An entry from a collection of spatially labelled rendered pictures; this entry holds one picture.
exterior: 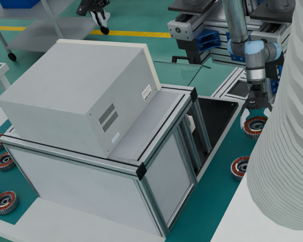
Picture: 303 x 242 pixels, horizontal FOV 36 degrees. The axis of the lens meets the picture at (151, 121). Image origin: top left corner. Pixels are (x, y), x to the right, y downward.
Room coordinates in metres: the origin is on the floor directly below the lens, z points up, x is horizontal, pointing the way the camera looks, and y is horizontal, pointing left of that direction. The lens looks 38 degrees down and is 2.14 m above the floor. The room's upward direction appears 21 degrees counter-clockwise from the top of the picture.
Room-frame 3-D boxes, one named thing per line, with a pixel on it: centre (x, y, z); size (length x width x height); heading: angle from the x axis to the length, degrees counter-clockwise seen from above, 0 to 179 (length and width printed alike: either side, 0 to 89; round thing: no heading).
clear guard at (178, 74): (1.62, -0.12, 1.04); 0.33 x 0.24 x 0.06; 137
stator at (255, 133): (1.38, -0.39, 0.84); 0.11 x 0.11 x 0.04
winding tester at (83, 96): (1.50, 0.21, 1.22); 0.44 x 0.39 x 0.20; 47
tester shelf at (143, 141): (1.49, 0.20, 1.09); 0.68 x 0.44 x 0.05; 47
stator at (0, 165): (1.88, 0.74, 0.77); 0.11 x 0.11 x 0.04
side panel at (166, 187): (1.21, 0.02, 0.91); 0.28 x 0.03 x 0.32; 137
